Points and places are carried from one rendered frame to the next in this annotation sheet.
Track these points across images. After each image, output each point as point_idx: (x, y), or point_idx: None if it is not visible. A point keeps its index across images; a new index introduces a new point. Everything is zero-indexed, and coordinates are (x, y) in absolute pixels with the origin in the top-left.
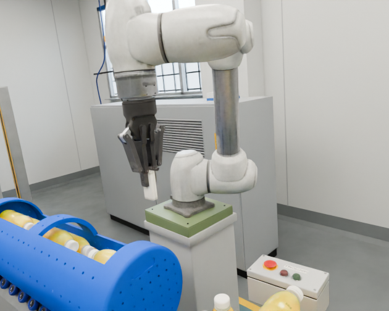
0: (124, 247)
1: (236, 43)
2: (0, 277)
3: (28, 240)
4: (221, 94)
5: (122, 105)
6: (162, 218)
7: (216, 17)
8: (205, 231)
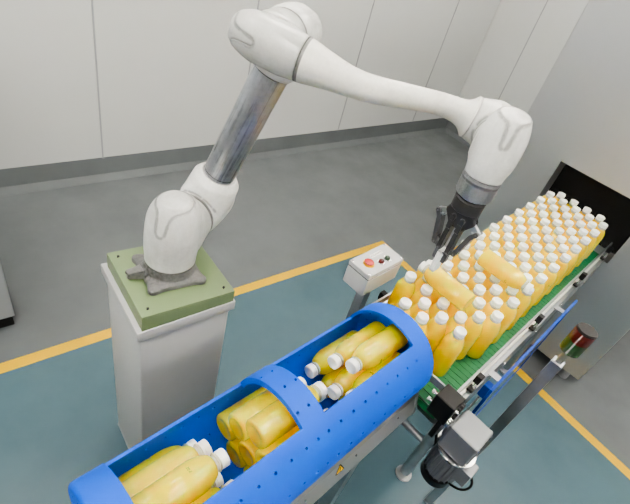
0: (400, 324)
1: None
2: None
3: (323, 429)
4: (269, 112)
5: (478, 209)
6: (186, 306)
7: None
8: None
